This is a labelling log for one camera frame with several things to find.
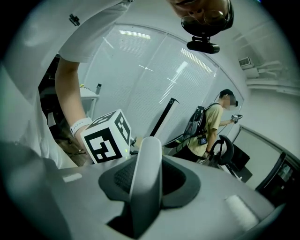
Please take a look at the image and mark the person's white t-shirt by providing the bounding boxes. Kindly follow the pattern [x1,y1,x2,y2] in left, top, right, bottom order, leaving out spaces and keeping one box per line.
[0,0,134,169]

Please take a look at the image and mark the person's head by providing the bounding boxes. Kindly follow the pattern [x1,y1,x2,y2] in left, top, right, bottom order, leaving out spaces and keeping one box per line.
[167,0,235,38]

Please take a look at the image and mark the black computer monitor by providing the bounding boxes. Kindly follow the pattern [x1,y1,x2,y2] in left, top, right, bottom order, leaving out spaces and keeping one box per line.
[231,143,251,172]

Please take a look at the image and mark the white ceiling vent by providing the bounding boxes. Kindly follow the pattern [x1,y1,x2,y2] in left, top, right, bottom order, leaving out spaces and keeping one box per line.
[238,57,255,69]

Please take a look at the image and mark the white wristband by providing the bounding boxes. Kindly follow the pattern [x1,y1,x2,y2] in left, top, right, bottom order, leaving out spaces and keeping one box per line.
[69,117,93,138]

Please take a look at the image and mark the white ceiling pipes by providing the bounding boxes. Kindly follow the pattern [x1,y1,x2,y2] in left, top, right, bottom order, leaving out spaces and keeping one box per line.
[243,60,300,97]

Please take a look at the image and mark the black head camera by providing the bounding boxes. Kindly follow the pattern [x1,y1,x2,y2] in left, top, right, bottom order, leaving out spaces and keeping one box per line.
[187,35,220,55]

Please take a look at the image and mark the person's glasses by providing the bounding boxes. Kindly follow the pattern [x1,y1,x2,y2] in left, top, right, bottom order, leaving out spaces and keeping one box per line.
[181,9,227,27]

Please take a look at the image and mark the person's left forearm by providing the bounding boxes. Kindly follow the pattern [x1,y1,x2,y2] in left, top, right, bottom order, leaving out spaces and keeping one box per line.
[54,57,90,153]

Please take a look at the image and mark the white desk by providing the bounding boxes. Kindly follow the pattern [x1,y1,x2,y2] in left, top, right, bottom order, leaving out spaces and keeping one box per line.
[79,88,101,118]

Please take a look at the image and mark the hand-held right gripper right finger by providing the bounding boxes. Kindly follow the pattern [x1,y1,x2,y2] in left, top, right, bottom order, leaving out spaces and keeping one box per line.
[150,154,276,240]

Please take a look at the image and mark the black office chair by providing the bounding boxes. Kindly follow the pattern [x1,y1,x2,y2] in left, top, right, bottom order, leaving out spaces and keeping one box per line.
[208,135,235,167]

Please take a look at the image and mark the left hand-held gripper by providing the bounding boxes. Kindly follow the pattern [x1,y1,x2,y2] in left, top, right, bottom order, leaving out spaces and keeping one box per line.
[80,108,138,165]

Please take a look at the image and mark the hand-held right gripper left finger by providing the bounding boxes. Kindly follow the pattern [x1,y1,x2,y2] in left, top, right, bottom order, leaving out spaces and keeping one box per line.
[60,154,139,240]

